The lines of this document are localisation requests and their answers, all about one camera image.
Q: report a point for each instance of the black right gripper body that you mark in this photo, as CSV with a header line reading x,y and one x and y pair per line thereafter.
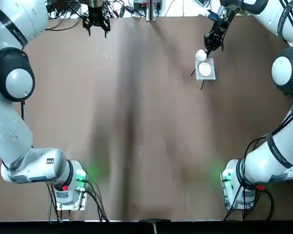
x,y
222,24

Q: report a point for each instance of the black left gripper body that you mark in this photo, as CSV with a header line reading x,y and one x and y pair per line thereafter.
x,y
96,15

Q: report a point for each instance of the white crucible lid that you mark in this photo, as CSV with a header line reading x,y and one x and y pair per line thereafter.
x,y
201,54

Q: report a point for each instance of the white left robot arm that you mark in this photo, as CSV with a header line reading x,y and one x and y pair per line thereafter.
x,y
14,136

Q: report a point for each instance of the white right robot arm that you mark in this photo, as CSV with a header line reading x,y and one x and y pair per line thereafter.
x,y
271,165

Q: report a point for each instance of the white ceramic crucible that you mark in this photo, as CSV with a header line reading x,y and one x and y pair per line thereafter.
x,y
205,68

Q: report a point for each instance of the grey black desk device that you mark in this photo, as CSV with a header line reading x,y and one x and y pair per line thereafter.
x,y
201,2

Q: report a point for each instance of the black device with red connector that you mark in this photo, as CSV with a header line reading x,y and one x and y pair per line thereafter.
x,y
141,5

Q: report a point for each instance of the aluminium frame post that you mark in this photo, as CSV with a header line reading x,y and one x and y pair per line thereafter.
x,y
151,12

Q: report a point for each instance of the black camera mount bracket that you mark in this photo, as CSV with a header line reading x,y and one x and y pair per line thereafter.
x,y
155,223

